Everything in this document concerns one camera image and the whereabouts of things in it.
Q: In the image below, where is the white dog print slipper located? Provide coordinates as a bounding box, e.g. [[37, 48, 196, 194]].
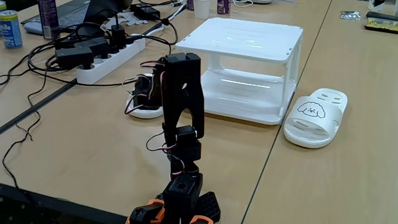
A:
[[126, 73, 165, 119], [283, 88, 348, 149]]

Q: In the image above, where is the white shoe rack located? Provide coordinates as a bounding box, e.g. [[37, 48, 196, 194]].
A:
[[175, 17, 304, 126]]

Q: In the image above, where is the white power strip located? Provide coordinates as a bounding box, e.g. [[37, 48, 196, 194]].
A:
[[75, 33, 147, 85]]

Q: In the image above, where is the black adapter with green light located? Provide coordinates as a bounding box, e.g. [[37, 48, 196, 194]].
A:
[[73, 36, 110, 58]]

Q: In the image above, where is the black power adapter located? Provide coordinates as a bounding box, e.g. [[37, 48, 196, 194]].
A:
[[55, 45, 95, 70]]

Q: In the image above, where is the black power brick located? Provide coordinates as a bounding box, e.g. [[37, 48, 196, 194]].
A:
[[129, 2, 161, 20]]

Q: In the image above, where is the white paper cup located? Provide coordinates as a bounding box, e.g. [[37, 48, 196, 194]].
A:
[[193, 0, 211, 20]]

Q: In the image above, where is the dark laptop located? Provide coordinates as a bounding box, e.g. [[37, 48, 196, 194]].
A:
[[20, 0, 133, 37]]

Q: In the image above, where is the tall purple drink can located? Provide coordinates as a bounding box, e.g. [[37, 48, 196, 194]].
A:
[[37, 0, 60, 40]]

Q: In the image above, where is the grey computer mouse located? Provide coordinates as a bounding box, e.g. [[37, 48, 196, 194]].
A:
[[23, 21, 44, 35]]

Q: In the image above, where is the silver foil pack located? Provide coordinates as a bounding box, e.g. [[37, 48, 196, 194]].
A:
[[340, 10, 362, 21]]

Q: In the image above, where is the yellow patterned pack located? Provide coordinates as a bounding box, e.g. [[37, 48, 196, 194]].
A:
[[364, 17, 398, 34]]

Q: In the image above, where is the black flat bar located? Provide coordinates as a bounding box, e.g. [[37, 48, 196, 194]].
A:
[[366, 11, 398, 22]]

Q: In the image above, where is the clear plastic box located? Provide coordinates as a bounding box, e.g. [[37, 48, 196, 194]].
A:
[[368, 0, 398, 13]]

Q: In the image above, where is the long looping black cable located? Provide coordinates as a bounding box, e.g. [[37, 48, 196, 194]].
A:
[[26, 46, 162, 87]]

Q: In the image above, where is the black wall plug charger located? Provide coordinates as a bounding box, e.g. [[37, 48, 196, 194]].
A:
[[110, 24, 127, 50]]

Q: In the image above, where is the black cable with ferrite bead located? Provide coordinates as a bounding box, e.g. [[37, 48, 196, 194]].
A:
[[126, 15, 180, 55]]

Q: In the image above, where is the white printed bracket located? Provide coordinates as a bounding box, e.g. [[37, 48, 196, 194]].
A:
[[99, 16, 124, 31], [123, 11, 149, 27]]

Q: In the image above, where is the white power strip cable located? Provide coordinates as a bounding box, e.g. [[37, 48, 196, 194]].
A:
[[144, 2, 187, 40]]

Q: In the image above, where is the black table cable channel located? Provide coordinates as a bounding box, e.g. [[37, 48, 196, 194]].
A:
[[0, 6, 187, 135]]

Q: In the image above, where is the thin black cable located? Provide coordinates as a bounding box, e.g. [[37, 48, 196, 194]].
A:
[[1, 70, 50, 200]]

